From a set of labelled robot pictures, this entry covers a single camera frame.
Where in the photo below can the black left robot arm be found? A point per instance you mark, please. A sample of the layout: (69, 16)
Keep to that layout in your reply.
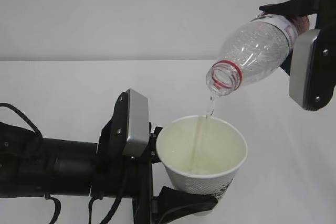
(50, 167)

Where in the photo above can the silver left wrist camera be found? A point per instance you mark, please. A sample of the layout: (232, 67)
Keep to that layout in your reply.
(127, 132)

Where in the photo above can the white embossed paper cup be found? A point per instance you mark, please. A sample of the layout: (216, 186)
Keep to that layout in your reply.
(201, 154)

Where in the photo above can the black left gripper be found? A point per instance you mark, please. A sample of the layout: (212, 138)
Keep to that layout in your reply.
(130, 177)

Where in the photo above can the clear Nongfu Spring water bottle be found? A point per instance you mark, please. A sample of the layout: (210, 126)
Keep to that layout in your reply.
(254, 51)

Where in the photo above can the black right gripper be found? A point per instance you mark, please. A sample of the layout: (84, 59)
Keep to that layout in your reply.
(326, 1)

